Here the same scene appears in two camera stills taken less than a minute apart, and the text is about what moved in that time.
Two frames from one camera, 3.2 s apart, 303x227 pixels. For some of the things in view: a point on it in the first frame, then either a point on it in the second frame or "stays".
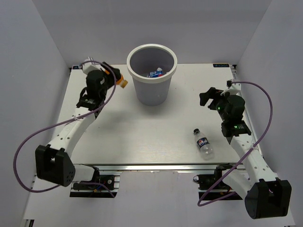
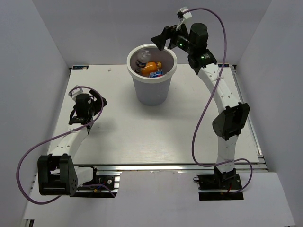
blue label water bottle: x=153 y=74 stays
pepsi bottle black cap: x=206 y=150 → x=140 y=64
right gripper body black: x=220 y=106 → x=182 y=43
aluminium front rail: x=157 y=167 stays
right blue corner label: x=221 y=65 stays
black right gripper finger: x=213 y=93 → x=160 y=40
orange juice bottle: x=122 y=82 → x=150 y=67
